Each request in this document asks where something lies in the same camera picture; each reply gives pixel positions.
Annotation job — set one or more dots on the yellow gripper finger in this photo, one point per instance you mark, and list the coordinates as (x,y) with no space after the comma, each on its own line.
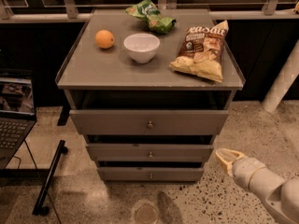
(229,160)

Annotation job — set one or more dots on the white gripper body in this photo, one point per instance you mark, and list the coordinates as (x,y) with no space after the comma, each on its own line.
(245,172)

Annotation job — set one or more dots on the grey drawer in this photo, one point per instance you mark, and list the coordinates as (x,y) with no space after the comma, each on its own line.
(150,174)
(149,122)
(149,152)

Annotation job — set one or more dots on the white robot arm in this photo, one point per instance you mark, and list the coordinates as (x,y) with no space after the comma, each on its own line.
(279,196)

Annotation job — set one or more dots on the grey drawer cabinet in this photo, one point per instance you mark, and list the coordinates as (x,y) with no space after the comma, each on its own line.
(108,79)

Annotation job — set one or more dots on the grey bottom drawer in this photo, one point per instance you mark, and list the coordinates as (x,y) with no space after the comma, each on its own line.
(150,174)

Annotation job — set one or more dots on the grey top drawer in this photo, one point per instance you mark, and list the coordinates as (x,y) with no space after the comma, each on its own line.
(149,122)

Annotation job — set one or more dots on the brown sea salt chip bag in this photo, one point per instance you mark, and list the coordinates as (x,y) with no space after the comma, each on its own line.
(201,51)

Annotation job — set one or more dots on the white bowl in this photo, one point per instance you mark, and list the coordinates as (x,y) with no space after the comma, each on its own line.
(141,47)

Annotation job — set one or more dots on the green chip bag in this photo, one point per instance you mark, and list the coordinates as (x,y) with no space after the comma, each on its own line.
(147,11)

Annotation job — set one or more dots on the orange fruit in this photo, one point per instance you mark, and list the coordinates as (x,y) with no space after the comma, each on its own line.
(104,39)

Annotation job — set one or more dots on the black stand leg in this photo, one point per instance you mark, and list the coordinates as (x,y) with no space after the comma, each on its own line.
(40,209)

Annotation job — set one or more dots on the black laptop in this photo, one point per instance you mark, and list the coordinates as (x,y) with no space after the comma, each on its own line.
(17,111)

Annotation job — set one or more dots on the metal window railing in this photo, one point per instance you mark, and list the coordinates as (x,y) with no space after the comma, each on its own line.
(54,10)

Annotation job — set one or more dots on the white diagonal post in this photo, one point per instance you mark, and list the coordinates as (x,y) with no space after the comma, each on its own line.
(286,76)

